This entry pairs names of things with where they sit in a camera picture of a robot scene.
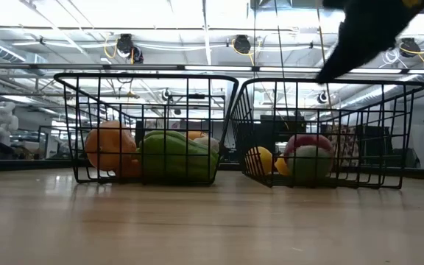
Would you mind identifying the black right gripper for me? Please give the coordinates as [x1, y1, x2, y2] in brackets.
[314, 0, 424, 84]

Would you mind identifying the red yellow apple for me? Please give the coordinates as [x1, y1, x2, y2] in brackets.
[283, 133, 335, 160]

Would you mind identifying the green lime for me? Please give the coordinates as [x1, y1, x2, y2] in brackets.
[286, 145, 333, 182]

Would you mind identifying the yellow lemon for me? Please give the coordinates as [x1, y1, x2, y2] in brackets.
[245, 146, 274, 177]
[274, 153, 291, 177]

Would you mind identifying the white garlic bulb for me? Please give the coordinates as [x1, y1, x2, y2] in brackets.
[193, 136, 221, 154]

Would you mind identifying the yellow bell pepper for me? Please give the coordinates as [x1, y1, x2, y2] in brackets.
[185, 130, 208, 141]

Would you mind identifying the green bell pepper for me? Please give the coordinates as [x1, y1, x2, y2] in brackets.
[137, 130, 220, 182]

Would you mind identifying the orange lumpy vegetable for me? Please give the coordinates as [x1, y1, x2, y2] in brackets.
[84, 120, 138, 174]

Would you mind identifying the black perforated computer case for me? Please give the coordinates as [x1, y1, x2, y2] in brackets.
[255, 114, 308, 155]

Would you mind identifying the white robot figure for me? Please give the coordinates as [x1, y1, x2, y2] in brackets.
[0, 101, 20, 147]

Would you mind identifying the black ceiling cable reel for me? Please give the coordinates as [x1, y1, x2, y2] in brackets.
[233, 34, 252, 55]
[398, 36, 422, 59]
[116, 32, 135, 54]

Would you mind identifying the black wire basket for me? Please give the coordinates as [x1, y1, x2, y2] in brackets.
[53, 72, 239, 186]
[230, 77, 424, 191]

